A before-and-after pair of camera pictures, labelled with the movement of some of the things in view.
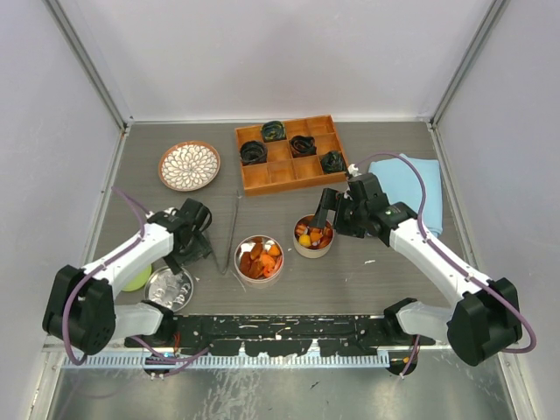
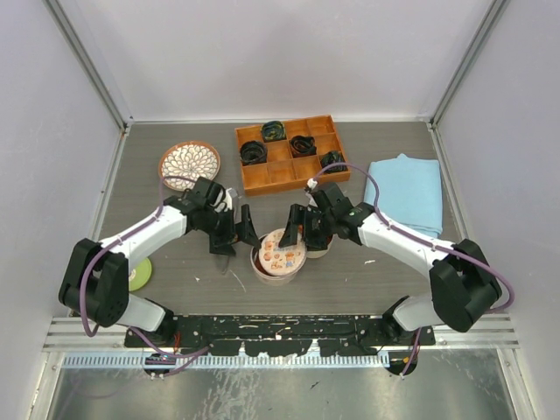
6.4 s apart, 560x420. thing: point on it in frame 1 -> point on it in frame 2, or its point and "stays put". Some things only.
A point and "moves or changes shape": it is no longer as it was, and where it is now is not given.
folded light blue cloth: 401,183 stays put
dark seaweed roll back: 273,130 stays put
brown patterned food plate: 189,165 stays put
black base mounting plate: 284,335 stays put
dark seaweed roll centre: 303,146 stays put
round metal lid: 170,290 -> 281,261
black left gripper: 200,249 -> 224,244
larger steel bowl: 259,258 moves or changes shape
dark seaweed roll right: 332,162 stays put
